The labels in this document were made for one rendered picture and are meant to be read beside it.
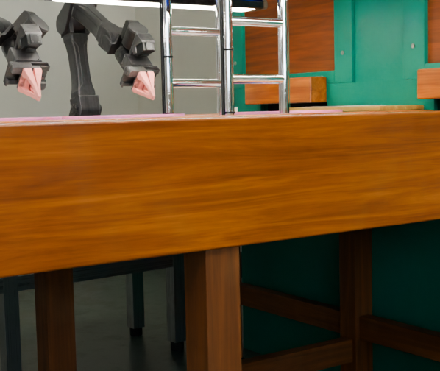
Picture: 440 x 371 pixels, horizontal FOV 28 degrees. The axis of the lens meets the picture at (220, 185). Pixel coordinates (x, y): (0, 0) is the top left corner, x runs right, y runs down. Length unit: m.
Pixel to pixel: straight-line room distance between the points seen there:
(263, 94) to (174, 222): 1.39
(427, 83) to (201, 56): 2.27
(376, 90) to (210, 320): 1.16
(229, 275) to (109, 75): 3.40
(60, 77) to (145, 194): 3.32
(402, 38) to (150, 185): 1.19
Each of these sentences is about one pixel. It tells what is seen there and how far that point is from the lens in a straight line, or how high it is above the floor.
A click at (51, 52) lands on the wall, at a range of 4.45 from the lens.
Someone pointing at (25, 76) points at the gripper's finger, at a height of 0.87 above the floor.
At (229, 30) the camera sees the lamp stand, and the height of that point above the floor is 0.94.
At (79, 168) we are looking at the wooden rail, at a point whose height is 0.71.
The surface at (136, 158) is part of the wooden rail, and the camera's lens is 1.15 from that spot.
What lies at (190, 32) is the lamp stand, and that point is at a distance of 2.06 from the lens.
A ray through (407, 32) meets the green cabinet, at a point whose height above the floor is 0.95.
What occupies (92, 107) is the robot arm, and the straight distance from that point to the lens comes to 2.67.
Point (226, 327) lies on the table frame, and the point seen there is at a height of 0.46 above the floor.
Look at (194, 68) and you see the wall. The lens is 4.26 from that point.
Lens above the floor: 0.78
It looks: 5 degrees down
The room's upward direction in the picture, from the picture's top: 1 degrees counter-clockwise
